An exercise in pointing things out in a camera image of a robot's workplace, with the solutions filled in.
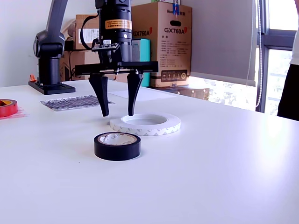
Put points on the orange table clamp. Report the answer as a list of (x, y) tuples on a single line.
[(33, 78)]

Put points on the tall GX760A cardboard carton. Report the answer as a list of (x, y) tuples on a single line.
[(172, 46)]

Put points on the red scribbled paper sheet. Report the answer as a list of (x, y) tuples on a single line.
[(21, 114)]

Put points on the white double-sided tape roll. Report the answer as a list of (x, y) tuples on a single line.
[(163, 129)]

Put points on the wide brown cardboard carton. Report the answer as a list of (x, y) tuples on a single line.
[(81, 57)]

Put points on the black electrical tape roll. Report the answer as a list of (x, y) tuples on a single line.
[(116, 152)]

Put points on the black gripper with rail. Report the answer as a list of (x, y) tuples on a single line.
[(149, 67)]

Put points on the wrist camera board on bracket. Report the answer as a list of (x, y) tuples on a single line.
[(105, 46)]

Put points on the blank white paper sheet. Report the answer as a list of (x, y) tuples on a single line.
[(158, 95)]

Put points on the dark window frame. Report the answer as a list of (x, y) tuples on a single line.
[(280, 38)]

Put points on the teal and black carton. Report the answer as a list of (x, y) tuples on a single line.
[(146, 51)]

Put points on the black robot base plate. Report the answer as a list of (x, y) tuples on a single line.
[(53, 88)]

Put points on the cardboard carton with shipping label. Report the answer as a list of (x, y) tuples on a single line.
[(91, 35)]

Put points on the grey roller blind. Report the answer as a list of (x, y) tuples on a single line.
[(222, 35)]

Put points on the black and grey Piper arm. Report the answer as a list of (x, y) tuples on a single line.
[(49, 46)]

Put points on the brown crumpled packing paper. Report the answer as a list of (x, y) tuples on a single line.
[(71, 30)]

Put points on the red double-sided tape roll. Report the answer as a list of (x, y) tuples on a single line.
[(9, 110)]

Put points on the black scribbled paper sheet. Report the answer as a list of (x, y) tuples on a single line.
[(70, 102)]

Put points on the person in black shorts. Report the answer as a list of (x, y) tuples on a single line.
[(290, 93)]

